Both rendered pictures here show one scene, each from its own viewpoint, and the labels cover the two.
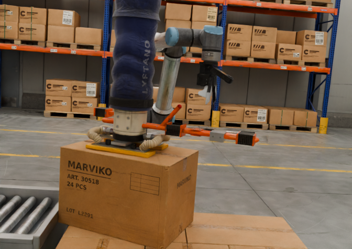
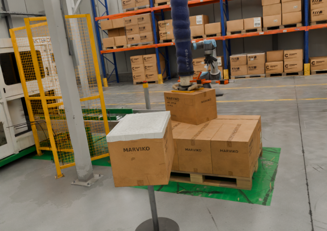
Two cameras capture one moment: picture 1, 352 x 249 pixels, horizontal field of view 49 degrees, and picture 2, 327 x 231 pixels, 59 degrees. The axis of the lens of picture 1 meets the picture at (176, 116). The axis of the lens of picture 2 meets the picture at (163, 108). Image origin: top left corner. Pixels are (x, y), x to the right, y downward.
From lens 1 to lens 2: 211 cm
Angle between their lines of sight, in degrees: 30
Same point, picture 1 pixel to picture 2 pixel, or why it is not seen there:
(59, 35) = (196, 31)
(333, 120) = not seen: outside the picture
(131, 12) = (178, 40)
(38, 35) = not seen: hidden behind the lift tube
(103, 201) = (178, 109)
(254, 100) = not seen: outside the picture
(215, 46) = (207, 48)
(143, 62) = (186, 58)
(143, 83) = (187, 65)
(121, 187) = (182, 104)
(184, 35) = (198, 45)
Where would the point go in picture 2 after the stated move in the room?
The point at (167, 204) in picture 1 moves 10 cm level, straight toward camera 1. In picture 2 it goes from (195, 108) to (192, 110)
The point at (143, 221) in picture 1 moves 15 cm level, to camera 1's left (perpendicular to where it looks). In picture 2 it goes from (190, 115) to (179, 115)
